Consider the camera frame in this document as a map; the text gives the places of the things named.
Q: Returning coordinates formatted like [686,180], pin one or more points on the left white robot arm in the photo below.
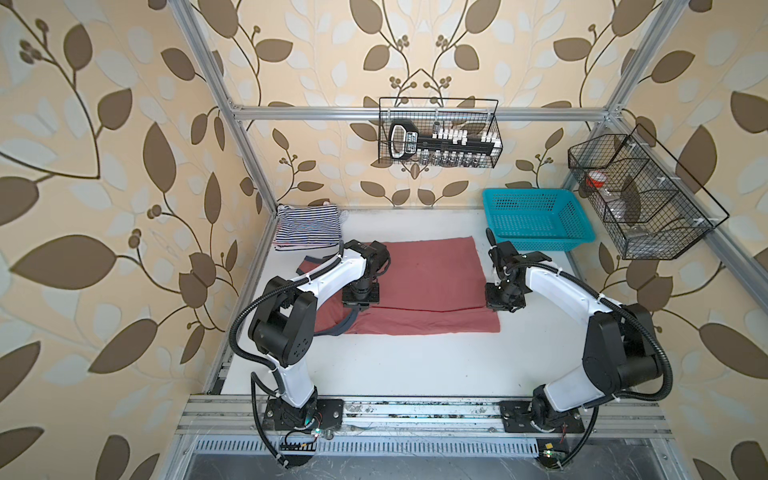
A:
[284,321]

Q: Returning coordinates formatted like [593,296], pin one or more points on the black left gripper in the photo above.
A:
[351,301]

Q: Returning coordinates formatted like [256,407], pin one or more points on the aluminium frame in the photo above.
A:
[234,115]

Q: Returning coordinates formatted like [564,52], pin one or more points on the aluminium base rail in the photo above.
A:
[413,426]

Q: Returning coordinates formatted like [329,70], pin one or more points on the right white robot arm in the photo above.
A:
[622,357]

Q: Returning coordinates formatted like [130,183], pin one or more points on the black wire basket wall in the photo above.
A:
[668,207]
[472,114]

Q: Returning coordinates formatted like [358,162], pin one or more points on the black wire basket back wall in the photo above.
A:
[472,114]

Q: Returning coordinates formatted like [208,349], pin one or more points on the teal plastic basket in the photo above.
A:
[537,219]

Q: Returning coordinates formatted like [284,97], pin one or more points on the red capped clear bottle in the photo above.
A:
[608,204]

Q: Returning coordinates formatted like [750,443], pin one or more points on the black socket tool set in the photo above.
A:
[443,147]

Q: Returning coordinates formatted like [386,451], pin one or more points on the black wire basket right wall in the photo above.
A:
[668,207]

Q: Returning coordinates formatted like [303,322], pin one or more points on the maroon garment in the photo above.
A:
[432,287]

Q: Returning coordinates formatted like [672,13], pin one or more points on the blue white striped tank top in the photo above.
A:
[307,228]

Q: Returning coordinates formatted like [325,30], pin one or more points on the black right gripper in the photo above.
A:
[491,301]

